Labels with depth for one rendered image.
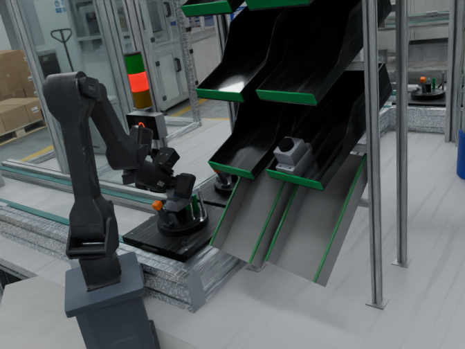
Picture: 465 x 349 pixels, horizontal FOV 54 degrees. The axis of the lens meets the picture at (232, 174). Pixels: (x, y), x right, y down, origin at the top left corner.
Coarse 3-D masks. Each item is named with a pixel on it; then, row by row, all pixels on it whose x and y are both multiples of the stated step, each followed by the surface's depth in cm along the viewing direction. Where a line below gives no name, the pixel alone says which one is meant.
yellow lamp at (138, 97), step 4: (132, 92) 132; (136, 92) 131; (140, 92) 131; (144, 92) 131; (148, 92) 133; (136, 96) 132; (140, 96) 131; (144, 96) 132; (148, 96) 133; (136, 100) 132; (140, 100) 132; (144, 100) 132; (148, 100) 133; (136, 104) 133; (140, 104) 132; (144, 104) 132; (148, 104) 133; (136, 108) 134; (140, 108) 133
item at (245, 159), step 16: (256, 96) 106; (240, 112) 104; (256, 112) 107; (272, 112) 106; (288, 112) 96; (240, 128) 105; (256, 128) 104; (272, 128) 102; (288, 128) 97; (224, 144) 102; (240, 144) 103; (256, 144) 100; (272, 144) 94; (208, 160) 100; (224, 160) 101; (240, 160) 99; (256, 160) 96; (240, 176) 95; (256, 176) 93
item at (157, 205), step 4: (156, 200) 118; (164, 200) 119; (152, 204) 117; (156, 204) 117; (160, 204) 117; (164, 204) 119; (156, 208) 117; (160, 208) 117; (160, 212) 118; (164, 212) 119; (164, 216) 119; (164, 220) 120; (168, 220) 121
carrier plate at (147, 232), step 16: (208, 208) 133; (224, 208) 131; (144, 224) 129; (208, 224) 124; (128, 240) 124; (144, 240) 121; (160, 240) 120; (176, 240) 118; (192, 240) 117; (208, 240) 117; (176, 256) 114
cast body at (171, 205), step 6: (168, 192) 122; (168, 198) 123; (174, 198) 121; (180, 198) 121; (168, 204) 122; (174, 204) 120; (180, 204) 121; (186, 204) 123; (174, 210) 121; (180, 210) 122
